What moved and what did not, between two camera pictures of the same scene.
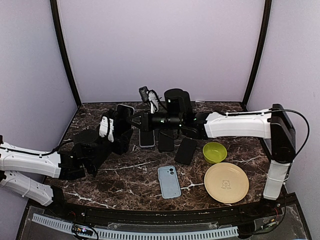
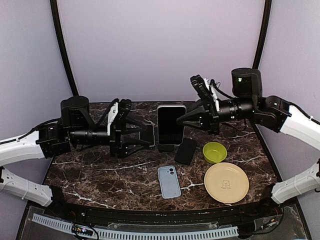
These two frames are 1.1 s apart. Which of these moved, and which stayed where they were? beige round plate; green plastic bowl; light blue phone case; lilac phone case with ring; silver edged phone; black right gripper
Moved: silver edged phone; black right gripper
Stayed: beige round plate; green plastic bowl; light blue phone case; lilac phone case with ring
